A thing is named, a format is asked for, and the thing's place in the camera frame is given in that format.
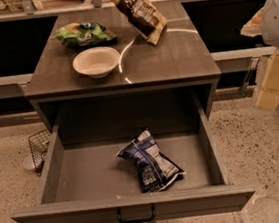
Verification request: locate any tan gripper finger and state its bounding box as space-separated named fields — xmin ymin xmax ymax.
xmin=240 ymin=8 xmax=263 ymax=37

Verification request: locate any green chip bag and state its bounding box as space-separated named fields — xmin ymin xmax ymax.
xmin=55 ymin=22 xmax=116 ymax=48

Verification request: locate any white paper bowl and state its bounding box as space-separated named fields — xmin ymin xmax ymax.
xmin=72 ymin=46 xmax=120 ymax=78

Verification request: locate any blue chip bag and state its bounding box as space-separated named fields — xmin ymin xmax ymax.
xmin=117 ymin=129 xmax=185 ymax=193

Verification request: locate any metal rail bracket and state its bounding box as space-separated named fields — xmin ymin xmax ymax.
xmin=240 ymin=44 xmax=263 ymax=98

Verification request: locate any grey counter cabinet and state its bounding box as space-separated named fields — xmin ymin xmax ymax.
xmin=24 ymin=0 xmax=221 ymax=128

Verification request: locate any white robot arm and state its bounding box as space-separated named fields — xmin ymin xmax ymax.
xmin=240 ymin=0 xmax=279 ymax=48

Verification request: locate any black wire basket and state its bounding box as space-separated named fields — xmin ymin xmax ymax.
xmin=28 ymin=129 xmax=51 ymax=175

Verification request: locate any brown chip bag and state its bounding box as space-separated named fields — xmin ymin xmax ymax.
xmin=111 ymin=0 xmax=168 ymax=45

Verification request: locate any black drawer handle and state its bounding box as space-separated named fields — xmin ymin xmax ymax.
xmin=117 ymin=206 xmax=156 ymax=223

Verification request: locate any grey open drawer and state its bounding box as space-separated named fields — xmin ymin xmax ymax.
xmin=13 ymin=89 xmax=254 ymax=223

